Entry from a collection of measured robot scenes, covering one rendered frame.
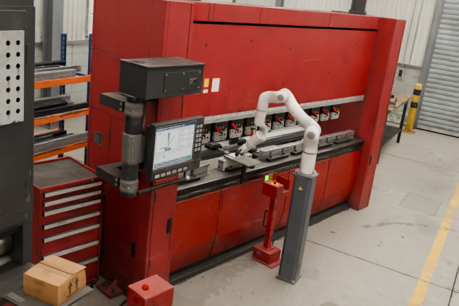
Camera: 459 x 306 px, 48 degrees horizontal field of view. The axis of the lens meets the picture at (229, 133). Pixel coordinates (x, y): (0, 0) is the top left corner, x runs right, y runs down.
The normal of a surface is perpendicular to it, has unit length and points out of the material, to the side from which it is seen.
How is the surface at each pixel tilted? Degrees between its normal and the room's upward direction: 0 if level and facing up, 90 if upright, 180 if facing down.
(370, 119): 90
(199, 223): 90
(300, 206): 90
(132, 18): 90
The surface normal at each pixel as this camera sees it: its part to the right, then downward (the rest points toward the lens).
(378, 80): -0.69, 0.12
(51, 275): 0.10, -0.94
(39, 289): -0.39, 0.19
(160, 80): 0.77, 0.26
